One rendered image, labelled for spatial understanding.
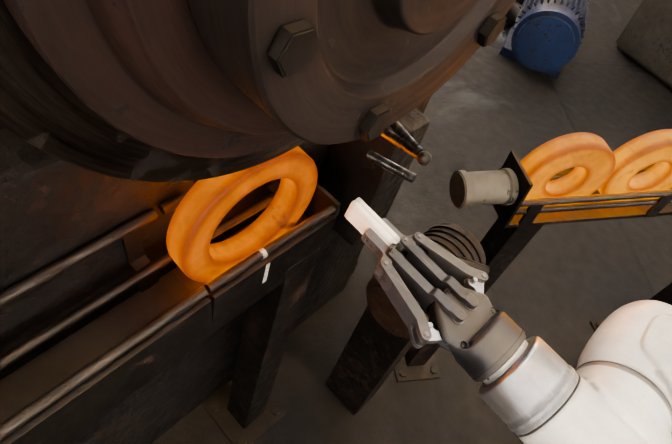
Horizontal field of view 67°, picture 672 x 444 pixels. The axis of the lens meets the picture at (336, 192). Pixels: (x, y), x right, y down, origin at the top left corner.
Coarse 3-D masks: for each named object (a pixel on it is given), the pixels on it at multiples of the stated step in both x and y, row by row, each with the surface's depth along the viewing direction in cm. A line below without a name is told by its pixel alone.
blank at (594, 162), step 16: (544, 144) 77; (560, 144) 76; (576, 144) 75; (592, 144) 75; (528, 160) 78; (544, 160) 76; (560, 160) 76; (576, 160) 77; (592, 160) 77; (608, 160) 78; (544, 176) 78; (576, 176) 83; (592, 176) 81; (608, 176) 82; (544, 192) 82; (560, 192) 83; (576, 192) 83; (592, 192) 84
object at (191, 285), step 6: (306, 216) 70; (252, 222) 67; (300, 222) 69; (234, 234) 66; (174, 270) 60; (180, 270) 60; (180, 276) 60; (186, 276) 60; (186, 282) 60; (192, 282) 60; (198, 282) 60; (204, 282) 60; (192, 288) 59
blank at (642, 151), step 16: (624, 144) 81; (640, 144) 79; (656, 144) 78; (624, 160) 80; (640, 160) 80; (656, 160) 80; (624, 176) 82; (640, 176) 88; (656, 176) 86; (608, 192) 85; (624, 192) 86
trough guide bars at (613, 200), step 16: (560, 176) 87; (640, 192) 84; (656, 192) 85; (528, 208) 81; (544, 208) 82; (560, 208) 83; (576, 208) 83; (592, 208) 84; (656, 208) 88; (528, 224) 84
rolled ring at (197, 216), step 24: (264, 168) 50; (288, 168) 53; (312, 168) 57; (192, 192) 49; (216, 192) 48; (240, 192) 50; (288, 192) 60; (312, 192) 62; (192, 216) 48; (216, 216) 49; (264, 216) 63; (288, 216) 61; (168, 240) 51; (192, 240) 49; (240, 240) 61; (264, 240) 62; (192, 264) 52; (216, 264) 56
